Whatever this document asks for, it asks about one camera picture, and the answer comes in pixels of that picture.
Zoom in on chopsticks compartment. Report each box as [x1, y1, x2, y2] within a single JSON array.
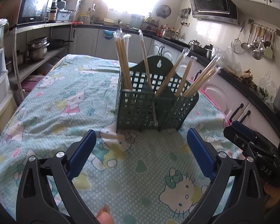
[[182, 54, 222, 98], [114, 29, 126, 89]]

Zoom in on right hand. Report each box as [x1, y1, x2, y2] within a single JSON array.
[[264, 183, 280, 223]]

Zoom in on left hand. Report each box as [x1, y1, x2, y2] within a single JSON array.
[[96, 204, 114, 224]]

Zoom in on hello kitty tablecloth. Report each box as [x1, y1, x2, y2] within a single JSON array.
[[0, 55, 243, 223]]

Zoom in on green spatula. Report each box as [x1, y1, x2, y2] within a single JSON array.
[[264, 31, 275, 59]]

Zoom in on clear plastic bag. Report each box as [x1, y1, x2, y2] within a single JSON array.
[[211, 47, 242, 78]]

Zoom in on steel ladle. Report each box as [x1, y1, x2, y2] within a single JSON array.
[[241, 22, 253, 50]]

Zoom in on pink lidded bin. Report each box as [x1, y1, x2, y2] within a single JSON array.
[[21, 75, 44, 93]]

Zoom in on dark green utensil basket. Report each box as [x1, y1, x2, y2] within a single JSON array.
[[115, 56, 199, 131]]

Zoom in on steel kettle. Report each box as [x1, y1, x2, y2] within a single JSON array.
[[188, 40, 202, 54]]

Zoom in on steel stock pot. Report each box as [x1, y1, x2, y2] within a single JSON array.
[[27, 37, 50, 61]]

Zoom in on black frying pan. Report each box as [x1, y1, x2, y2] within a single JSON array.
[[48, 39, 73, 50]]

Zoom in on steel pot on counter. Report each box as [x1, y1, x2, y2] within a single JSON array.
[[161, 29, 178, 39]]

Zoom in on black range hood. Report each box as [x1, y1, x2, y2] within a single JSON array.
[[189, 0, 239, 25]]

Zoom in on blue hanging bowl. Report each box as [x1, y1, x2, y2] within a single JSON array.
[[103, 29, 114, 40]]

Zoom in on light blue storage box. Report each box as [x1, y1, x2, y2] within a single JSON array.
[[56, 9, 72, 22]]

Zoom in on black microwave oven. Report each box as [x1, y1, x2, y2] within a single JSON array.
[[16, 0, 52, 25]]

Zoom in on wire mesh skimmer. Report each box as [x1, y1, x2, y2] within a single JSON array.
[[231, 21, 245, 54]]

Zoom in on small wall fan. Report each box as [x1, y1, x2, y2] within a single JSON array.
[[156, 5, 171, 19]]

